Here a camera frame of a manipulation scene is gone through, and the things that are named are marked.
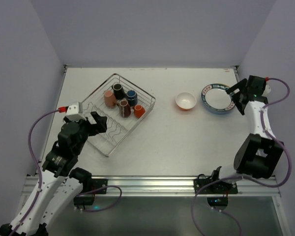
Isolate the orange red mug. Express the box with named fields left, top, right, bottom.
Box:
left=133, top=105, right=146, bottom=118

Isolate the orange bowl white inside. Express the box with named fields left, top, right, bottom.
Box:
left=175, top=92, right=197, bottom=111

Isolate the blue plate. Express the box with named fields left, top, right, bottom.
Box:
left=201, top=95, right=235, bottom=115

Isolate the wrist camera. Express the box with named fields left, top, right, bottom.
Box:
left=263, top=83, right=271, bottom=97
left=65, top=102, right=86, bottom=121

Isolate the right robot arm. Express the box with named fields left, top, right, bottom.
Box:
left=212, top=75, right=284, bottom=184

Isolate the metal wire dish rack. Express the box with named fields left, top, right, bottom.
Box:
left=77, top=73, right=156, bottom=157

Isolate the pink textured cup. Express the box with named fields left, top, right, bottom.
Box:
left=104, top=90, right=117, bottom=108

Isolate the brown striped mug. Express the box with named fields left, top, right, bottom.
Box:
left=118, top=99, right=131, bottom=118

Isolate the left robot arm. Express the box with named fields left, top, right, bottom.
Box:
left=0, top=112, right=107, bottom=236

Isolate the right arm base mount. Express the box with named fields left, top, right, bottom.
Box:
left=193, top=166, right=238, bottom=210

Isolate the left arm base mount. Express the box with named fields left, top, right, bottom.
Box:
left=73, top=178, right=108, bottom=209

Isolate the dark green plate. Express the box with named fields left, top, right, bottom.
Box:
left=201, top=83, right=232, bottom=109

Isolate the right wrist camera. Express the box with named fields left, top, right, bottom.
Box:
left=263, top=83, right=271, bottom=97

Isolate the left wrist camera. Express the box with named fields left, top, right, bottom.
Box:
left=65, top=102, right=86, bottom=121

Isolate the aluminium mounting rail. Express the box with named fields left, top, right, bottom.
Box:
left=22, top=175, right=281, bottom=197

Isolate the blue mug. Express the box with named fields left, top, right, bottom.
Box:
left=126, top=90, right=138, bottom=107

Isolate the black mug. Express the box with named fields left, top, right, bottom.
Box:
left=112, top=83, right=125, bottom=100

